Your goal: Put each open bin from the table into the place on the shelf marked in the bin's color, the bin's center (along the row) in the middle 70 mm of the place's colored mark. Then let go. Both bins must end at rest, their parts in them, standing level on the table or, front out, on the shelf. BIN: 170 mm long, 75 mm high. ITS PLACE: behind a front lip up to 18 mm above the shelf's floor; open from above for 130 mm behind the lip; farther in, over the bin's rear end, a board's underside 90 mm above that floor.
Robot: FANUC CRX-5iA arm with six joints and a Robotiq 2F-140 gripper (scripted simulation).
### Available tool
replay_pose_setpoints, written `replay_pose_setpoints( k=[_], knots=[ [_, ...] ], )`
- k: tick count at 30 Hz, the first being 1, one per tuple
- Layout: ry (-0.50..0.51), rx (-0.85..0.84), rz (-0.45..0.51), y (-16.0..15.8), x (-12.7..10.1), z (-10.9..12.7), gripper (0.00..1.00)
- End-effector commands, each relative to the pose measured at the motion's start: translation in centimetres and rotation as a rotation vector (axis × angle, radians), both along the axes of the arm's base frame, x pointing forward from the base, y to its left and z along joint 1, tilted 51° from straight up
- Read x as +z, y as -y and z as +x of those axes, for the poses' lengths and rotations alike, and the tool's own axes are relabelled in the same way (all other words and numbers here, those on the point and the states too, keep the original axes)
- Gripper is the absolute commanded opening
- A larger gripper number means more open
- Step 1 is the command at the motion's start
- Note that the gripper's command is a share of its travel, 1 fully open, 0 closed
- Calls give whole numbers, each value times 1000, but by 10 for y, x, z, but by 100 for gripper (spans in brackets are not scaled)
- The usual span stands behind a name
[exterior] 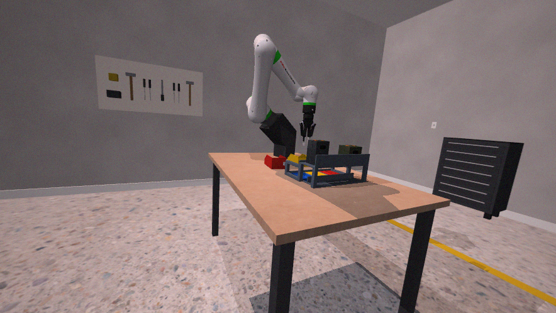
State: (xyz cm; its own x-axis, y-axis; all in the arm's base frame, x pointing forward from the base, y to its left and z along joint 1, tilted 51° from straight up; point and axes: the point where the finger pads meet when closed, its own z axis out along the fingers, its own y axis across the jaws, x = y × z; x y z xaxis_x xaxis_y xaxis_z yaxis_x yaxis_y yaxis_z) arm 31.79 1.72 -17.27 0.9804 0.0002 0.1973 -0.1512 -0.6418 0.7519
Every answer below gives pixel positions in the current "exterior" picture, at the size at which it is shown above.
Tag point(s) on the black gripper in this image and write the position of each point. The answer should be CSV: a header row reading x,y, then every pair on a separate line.
x,y
307,121

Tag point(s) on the yellow bin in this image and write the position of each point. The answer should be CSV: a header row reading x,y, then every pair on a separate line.
x,y
295,158

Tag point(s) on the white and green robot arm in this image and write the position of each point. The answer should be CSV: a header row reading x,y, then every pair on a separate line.
x,y
267,59

